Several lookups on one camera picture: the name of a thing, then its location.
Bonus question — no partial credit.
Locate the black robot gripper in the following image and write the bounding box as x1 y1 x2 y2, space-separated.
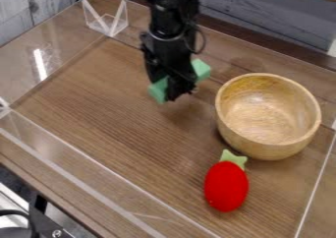
140 32 197 101

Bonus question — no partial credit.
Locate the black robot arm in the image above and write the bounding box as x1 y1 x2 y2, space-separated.
139 0 211 103

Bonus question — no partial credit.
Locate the clear acrylic tray wall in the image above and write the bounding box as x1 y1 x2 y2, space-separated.
0 98 219 238

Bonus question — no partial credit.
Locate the red plush strawberry toy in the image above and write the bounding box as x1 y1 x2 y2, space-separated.
204 149 249 212

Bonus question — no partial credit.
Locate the green rectangular block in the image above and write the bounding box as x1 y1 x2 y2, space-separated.
147 59 211 104

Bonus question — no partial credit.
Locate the brown wooden bowl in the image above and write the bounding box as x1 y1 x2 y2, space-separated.
215 73 321 160

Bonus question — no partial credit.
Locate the black cable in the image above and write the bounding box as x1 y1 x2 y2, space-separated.
0 209 43 238

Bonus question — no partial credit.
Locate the clear acrylic corner bracket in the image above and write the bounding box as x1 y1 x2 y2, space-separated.
81 0 128 37

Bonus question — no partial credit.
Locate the black metal table clamp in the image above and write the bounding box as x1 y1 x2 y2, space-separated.
29 194 75 238

